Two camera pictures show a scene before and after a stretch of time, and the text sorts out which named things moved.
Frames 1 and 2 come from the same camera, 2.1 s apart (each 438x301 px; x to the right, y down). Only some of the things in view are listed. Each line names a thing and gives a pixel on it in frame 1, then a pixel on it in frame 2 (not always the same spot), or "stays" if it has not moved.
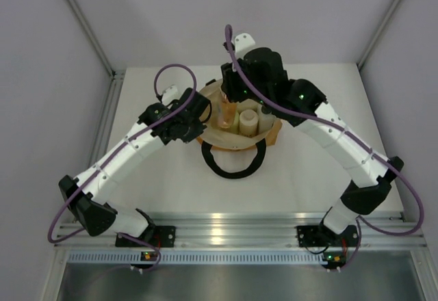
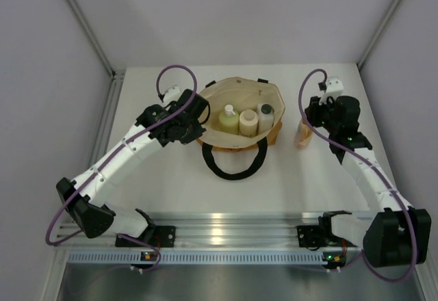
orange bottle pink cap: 228,112 to 304,135
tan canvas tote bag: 224,138 stays
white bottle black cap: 265,118 stays
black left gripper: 198,129 stays
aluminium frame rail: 237,230 stays
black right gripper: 230,76 to 314,108
